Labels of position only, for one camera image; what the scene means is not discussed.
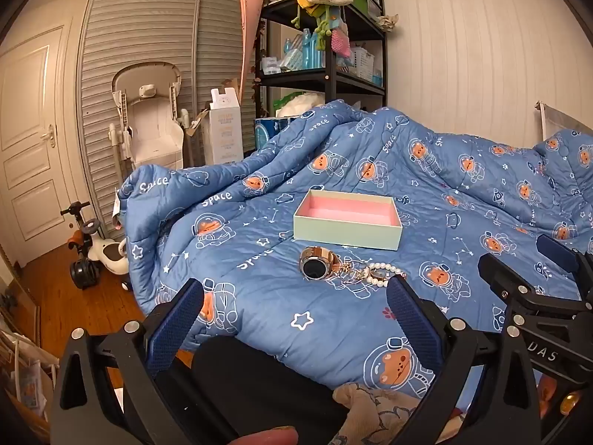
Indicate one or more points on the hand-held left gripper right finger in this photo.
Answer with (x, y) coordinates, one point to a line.
(412, 329)

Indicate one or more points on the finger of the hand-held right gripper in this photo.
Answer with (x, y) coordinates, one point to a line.
(558, 251)
(505, 278)

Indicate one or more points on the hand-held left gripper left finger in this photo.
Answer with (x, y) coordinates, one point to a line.
(176, 329)

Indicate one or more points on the gold dangle earring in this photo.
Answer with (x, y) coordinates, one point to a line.
(357, 280)
(346, 266)

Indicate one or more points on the rose gold wrist watch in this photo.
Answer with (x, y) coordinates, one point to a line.
(314, 269)

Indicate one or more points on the mint green box pink inside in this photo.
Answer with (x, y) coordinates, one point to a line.
(343, 236)

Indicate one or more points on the person's left hand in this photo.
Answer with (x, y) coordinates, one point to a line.
(266, 438)

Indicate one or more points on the beige printed cloth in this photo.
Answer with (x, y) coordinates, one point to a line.
(370, 408)

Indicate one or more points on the blue astronaut bear blanket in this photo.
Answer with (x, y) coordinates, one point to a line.
(324, 296)

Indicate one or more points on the person's leg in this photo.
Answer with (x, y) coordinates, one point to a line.
(259, 380)

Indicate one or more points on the white ride-on toy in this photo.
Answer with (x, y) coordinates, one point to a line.
(106, 252)

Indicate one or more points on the grey fabric rack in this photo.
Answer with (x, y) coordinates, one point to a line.
(565, 123)

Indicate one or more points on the pile of papers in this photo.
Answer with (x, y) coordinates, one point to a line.
(28, 380)

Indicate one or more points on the tall white carton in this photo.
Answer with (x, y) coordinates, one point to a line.
(224, 134)

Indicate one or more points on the white baby high chair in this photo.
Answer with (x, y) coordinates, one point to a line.
(155, 120)

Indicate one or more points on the blue tissue pack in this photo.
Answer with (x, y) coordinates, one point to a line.
(268, 132)

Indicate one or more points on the white panel door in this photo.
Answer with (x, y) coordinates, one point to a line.
(28, 148)

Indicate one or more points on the teal small box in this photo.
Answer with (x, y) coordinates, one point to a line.
(378, 79)

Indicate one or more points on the white plastic bag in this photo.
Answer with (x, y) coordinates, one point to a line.
(301, 102)

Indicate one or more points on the white plastic basket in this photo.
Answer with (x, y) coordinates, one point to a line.
(361, 62)

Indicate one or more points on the black metal shelf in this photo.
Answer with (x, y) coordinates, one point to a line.
(330, 83)

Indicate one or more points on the white labelled packet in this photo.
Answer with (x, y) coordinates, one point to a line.
(270, 65)

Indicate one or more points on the beige crumpled paper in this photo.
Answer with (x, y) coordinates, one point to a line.
(387, 22)

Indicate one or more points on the pink knitted pouch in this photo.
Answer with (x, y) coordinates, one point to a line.
(340, 41)

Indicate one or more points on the blue plastic bottle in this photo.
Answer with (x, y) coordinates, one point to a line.
(312, 53)

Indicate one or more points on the louvered wardrobe door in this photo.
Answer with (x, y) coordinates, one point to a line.
(139, 23)

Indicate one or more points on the green frog plush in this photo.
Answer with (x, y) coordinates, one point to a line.
(324, 21)

